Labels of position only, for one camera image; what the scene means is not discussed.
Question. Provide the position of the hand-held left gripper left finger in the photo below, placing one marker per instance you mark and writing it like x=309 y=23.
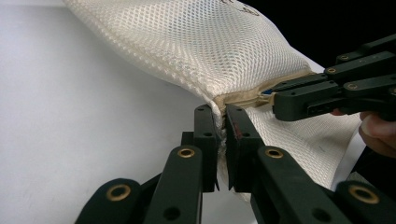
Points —
x=205 y=146

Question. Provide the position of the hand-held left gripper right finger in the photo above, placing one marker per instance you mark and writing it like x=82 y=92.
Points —
x=241 y=149

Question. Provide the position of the cream mesh laundry bag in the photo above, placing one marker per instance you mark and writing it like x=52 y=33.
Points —
x=202 y=46

